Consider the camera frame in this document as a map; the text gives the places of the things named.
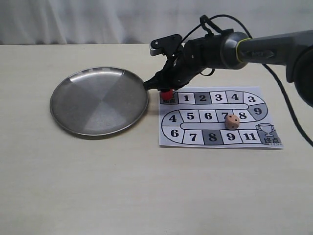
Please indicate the round stainless steel plate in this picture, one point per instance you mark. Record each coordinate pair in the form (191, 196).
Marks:
(99, 102)

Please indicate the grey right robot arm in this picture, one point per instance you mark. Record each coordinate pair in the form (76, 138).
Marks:
(232, 50)

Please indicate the white curtain backdrop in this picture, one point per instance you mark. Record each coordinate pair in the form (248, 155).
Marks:
(28, 22)

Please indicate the printed paper game board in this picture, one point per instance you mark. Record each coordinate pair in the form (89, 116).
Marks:
(195, 117)

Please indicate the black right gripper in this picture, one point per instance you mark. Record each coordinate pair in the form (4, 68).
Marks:
(196, 56)

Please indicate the red cylinder game piece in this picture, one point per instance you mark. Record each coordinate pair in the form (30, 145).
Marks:
(166, 95)

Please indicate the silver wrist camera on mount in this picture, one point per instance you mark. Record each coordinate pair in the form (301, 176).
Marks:
(167, 46)

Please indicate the wooden die with black pips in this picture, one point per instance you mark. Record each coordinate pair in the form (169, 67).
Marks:
(232, 122)

